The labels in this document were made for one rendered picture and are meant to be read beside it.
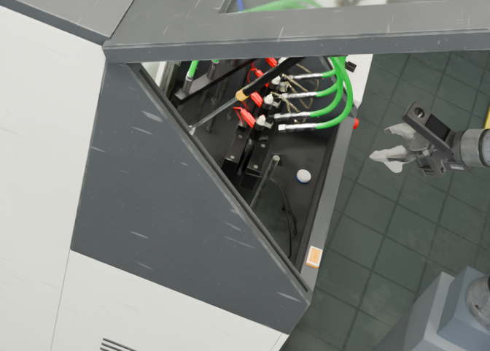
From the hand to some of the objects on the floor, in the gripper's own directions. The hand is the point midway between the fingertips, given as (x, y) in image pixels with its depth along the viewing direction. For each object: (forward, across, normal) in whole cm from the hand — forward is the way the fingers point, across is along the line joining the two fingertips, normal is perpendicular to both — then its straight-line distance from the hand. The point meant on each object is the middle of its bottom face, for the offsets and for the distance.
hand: (380, 141), depth 170 cm
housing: (+153, +3, -36) cm, 157 cm away
